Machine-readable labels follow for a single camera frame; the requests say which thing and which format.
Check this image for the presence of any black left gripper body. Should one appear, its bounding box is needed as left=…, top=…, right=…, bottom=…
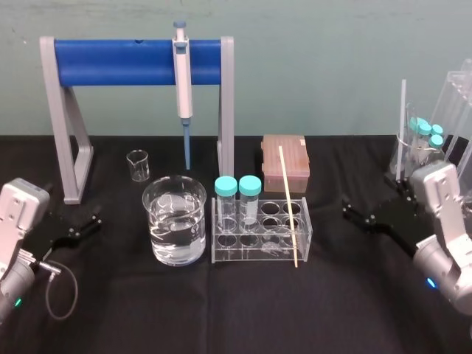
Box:
left=27, top=229, right=63, bottom=263

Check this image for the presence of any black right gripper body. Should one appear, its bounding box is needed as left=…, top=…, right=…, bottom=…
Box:
left=382, top=196, right=426, bottom=256

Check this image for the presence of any tall clear glass beaker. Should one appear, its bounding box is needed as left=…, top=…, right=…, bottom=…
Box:
left=386, top=102, right=448, bottom=182

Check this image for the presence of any thin cream thermometer stick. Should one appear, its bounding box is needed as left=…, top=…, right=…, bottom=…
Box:
left=278, top=145, right=299, bottom=268

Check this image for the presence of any small empty glass beaker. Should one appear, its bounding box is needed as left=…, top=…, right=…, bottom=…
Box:
left=125, top=149, right=150, bottom=182

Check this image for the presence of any large glass beaker with water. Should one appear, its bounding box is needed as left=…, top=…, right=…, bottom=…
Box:
left=141, top=174, right=208, bottom=266

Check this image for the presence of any clear acrylic test tube rack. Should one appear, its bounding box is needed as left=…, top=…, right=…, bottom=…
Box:
left=210, top=196, right=314, bottom=264

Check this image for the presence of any clear tube with teal cap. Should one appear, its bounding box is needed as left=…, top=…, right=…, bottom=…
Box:
left=238, top=175, right=263, bottom=234
left=214, top=176, right=238, bottom=232

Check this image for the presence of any clear glass stirring rod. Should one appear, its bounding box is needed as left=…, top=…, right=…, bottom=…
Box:
left=395, top=78, right=407, bottom=181

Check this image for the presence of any pink translucent pipette tip box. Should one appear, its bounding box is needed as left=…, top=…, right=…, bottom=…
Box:
left=260, top=133, right=311, bottom=193

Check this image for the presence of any slanted clear acrylic stand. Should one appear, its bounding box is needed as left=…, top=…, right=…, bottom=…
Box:
left=428, top=58, right=472, bottom=175

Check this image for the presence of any blue and grey pipette stand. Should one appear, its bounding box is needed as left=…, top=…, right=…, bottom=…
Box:
left=38, top=35, right=235, bottom=205

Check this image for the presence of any black table cloth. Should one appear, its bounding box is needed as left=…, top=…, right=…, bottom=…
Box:
left=0, top=133, right=472, bottom=354

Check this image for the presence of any white and blue pipette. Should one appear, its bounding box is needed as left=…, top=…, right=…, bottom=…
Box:
left=173, top=20, right=195, bottom=171

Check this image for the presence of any thin dark gripper cable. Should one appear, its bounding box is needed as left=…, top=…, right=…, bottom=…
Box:
left=30, top=259, right=79, bottom=321

